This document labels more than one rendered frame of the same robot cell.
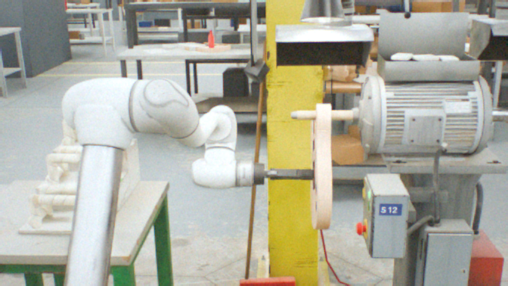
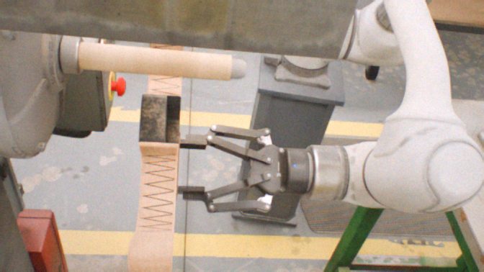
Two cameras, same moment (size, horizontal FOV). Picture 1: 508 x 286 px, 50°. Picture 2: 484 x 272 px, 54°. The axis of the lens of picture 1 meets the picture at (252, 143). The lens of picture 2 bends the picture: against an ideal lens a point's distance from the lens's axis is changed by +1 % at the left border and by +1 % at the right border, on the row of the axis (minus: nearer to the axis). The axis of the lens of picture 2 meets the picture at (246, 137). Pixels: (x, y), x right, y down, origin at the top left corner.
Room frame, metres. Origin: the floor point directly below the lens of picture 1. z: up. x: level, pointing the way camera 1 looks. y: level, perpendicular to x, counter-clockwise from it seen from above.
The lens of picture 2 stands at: (2.19, -0.24, 1.61)
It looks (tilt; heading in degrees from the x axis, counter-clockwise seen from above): 45 degrees down; 165
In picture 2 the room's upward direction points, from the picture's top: 12 degrees clockwise
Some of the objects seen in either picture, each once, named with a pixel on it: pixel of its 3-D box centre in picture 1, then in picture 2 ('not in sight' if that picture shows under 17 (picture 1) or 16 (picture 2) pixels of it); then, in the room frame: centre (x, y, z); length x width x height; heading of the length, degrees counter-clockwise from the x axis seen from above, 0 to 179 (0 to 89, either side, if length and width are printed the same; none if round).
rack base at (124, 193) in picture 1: (85, 191); not in sight; (1.76, 0.59, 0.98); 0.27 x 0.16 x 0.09; 87
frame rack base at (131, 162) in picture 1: (98, 166); not in sight; (1.91, 0.58, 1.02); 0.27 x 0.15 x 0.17; 87
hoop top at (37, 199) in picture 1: (59, 200); not in sight; (1.56, 0.61, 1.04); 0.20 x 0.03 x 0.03; 86
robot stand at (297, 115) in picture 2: not in sight; (281, 141); (1.00, 0.22, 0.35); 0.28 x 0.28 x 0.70; 79
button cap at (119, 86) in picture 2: (363, 228); (115, 85); (1.44, -0.32, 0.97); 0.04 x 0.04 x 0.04; 87
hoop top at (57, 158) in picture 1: (75, 158); not in sight; (1.72, 0.60, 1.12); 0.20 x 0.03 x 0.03; 86
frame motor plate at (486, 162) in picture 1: (438, 156); not in sight; (1.70, -0.62, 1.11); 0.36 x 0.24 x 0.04; 87
